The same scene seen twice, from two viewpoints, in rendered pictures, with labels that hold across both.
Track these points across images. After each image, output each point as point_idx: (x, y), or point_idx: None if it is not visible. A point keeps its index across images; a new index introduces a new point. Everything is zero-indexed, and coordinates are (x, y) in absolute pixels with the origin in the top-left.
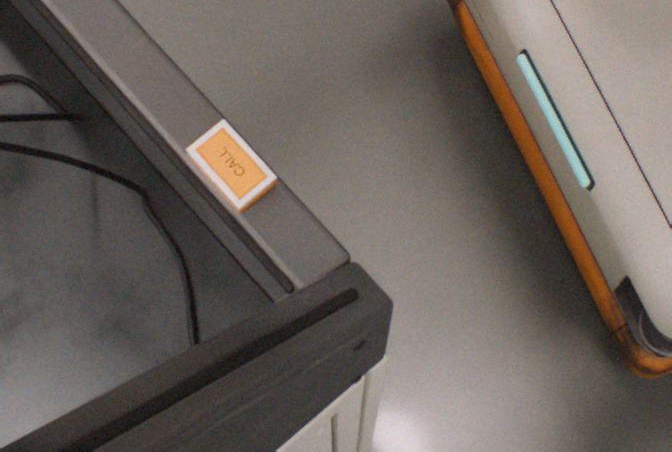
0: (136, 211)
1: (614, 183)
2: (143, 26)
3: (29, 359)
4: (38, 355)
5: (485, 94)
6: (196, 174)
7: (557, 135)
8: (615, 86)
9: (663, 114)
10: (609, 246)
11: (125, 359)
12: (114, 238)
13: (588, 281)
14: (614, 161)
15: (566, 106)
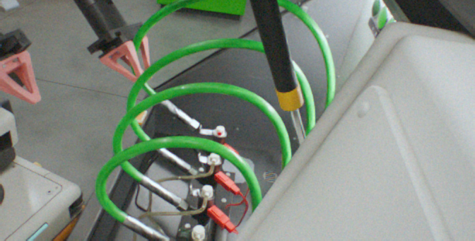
0: (150, 166)
1: (44, 215)
2: None
3: (194, 165)
4: (192, 164)
5: None
6: (144, 123)
7: (33, 237)
8: (11, 228)
9: (16, 214)
10: (61, 215)
11: (181, 152)
12: (159, 166)
13: (68, 232)
14: (37, 218)
15: (23, 238)
